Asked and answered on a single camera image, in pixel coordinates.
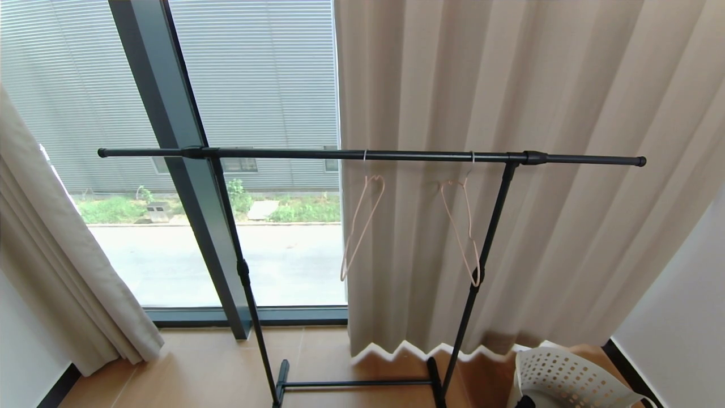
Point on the pink clothes hanger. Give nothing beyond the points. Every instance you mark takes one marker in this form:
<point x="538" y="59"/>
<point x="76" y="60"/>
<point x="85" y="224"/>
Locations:
<point x="364" y="226"/>
<point x="455" y="229"/>

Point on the window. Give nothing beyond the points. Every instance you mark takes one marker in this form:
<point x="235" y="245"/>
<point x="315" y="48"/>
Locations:
<point x="266" y="85"/>

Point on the beige curtain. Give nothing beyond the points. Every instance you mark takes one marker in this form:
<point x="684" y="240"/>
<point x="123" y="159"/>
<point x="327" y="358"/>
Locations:
<point x="538" y="85"/>
<point x="51" y="238"/>

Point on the black clothes rack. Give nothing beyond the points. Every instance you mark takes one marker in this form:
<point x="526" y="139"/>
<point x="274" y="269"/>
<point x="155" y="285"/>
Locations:
<point x="283" y="153"/>

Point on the white laundry basket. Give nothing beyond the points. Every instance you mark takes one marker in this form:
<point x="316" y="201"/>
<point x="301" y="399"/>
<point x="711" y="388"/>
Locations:
<point x="566" y="377"/>

